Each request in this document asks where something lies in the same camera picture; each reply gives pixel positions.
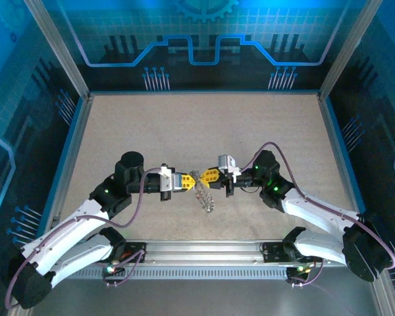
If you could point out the silver split keyring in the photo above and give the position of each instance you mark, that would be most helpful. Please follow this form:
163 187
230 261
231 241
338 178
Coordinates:
194 173

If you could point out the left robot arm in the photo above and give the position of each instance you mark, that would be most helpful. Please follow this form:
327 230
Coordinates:
69 230

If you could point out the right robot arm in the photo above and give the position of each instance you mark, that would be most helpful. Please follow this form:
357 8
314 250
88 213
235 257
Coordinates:
316 210

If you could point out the small LED controller board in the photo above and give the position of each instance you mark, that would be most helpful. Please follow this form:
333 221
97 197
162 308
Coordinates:
298 271
112 270

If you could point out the grey metal shelf panel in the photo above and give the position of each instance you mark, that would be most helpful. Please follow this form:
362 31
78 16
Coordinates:
197 299

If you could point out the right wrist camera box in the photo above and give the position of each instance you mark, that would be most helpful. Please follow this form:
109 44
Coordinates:
228 164

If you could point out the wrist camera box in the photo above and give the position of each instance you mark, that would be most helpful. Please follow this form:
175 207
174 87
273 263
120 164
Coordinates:
228 164
168 174

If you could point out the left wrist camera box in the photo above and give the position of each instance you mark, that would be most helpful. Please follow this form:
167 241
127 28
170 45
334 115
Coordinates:
168 174

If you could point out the aluminium table side rail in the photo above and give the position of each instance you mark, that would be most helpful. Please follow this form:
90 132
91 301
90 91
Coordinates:
336 148
73 148

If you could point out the aluminium mounting rail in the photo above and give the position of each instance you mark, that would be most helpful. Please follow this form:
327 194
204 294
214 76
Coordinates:
200 251

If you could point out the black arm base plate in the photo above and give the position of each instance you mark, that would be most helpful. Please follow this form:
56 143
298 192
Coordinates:
136 251
273 251

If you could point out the aluminium table end rail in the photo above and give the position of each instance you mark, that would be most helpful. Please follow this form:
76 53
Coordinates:
200 93

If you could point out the aluminium frame post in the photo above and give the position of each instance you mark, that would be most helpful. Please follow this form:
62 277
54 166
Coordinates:
57 49
350 49

